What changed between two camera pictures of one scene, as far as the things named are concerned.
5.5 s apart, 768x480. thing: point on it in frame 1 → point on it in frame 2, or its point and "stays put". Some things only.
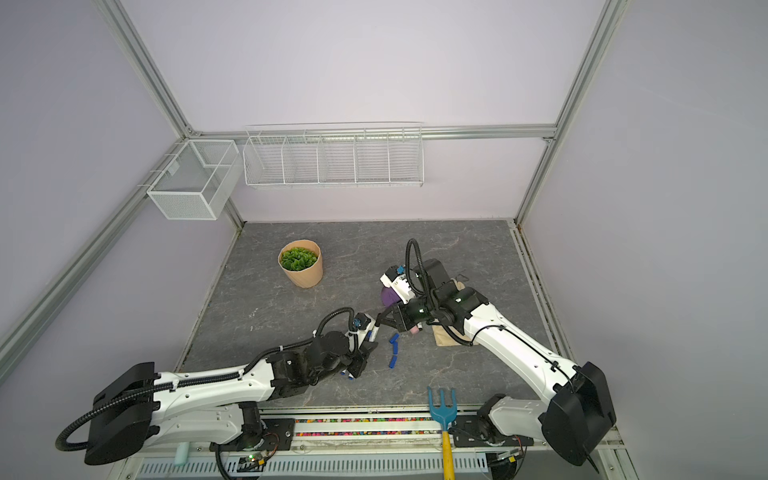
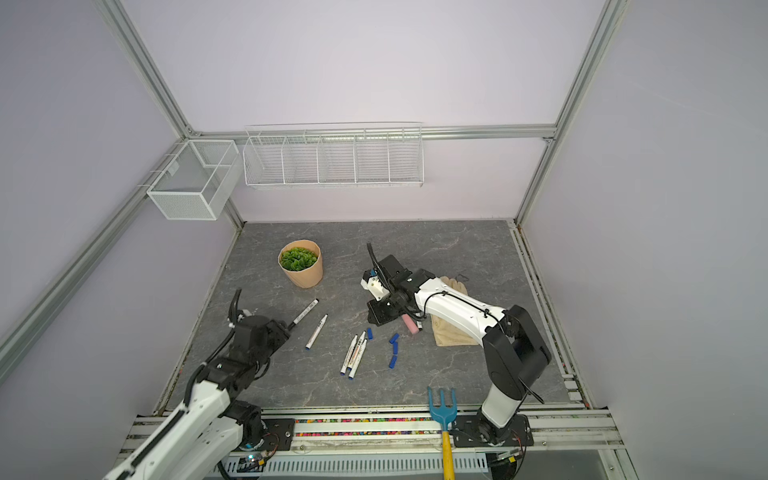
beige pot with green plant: [302, 262] stays put
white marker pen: [373, 333] → [316, 332]
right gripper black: [401, 322] → [380, 318]
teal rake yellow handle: [445, 415] stays put
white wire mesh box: [193, 181] stays put
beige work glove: [442, 338] stays put
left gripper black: [361, 357] → [278, 333]
